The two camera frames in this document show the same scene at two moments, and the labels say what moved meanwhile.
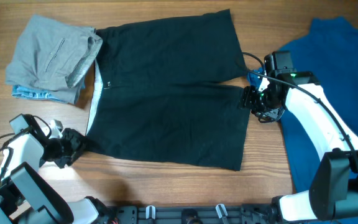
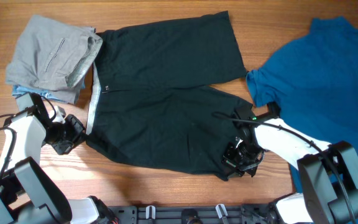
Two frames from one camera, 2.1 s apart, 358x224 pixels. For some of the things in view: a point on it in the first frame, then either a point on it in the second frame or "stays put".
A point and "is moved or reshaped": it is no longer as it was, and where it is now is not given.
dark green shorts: x=170 y=89 is moved or reshaped
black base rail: x=262 y=213 stays put
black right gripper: x=247 y=99 -> x=239 y=169
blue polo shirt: x=342 y=60 stays put
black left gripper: x=77 y=143 -> x=78 y=137
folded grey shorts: x=53 y=56 stays put
